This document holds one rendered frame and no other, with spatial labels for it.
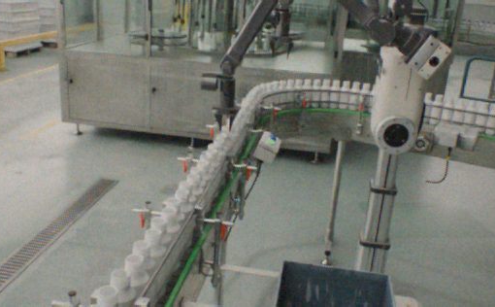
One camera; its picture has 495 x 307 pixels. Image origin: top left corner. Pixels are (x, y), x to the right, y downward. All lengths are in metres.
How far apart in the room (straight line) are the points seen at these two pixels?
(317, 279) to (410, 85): 0.84
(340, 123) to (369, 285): 1.73
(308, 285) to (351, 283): 0.13
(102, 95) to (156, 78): 0.62
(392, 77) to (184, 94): 3.33
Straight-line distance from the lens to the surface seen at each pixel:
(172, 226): 1.29
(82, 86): 5.46
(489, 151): 3.08
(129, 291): 1.06
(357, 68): 6.75
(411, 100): 2.02
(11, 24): 10.35
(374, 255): 2.31
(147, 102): 5.21
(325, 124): 3.15
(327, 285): 1.57
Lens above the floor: 1.74
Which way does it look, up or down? 19 degrees down
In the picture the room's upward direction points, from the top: 4 degrees clockwise
